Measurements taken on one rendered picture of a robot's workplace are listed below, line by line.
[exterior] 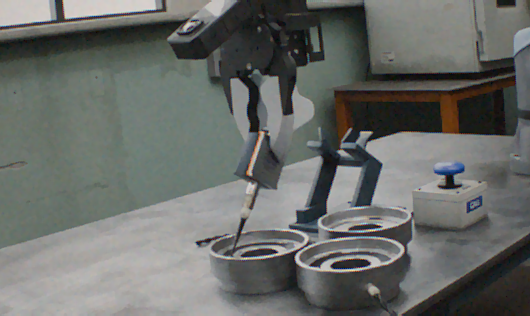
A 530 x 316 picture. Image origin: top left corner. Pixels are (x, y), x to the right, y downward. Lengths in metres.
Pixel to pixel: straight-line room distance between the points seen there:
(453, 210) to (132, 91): 1.79
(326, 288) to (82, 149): 1.84
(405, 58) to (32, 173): 1.62
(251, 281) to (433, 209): 0.28
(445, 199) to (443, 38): 2.19
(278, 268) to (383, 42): 2.55
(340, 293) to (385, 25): 2.60
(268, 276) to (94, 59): 1.81
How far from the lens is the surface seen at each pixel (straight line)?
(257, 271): 0.74
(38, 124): 2.38
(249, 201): 0.78
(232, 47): 0.79
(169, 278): 0.84
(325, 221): 0.87
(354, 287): 0.68
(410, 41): 3.16
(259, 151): 0.77
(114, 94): 2.53
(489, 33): 3.02
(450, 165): 0.93
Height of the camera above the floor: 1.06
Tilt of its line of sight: 10 degrees down
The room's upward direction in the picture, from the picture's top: 6 degrees counter-clockwise
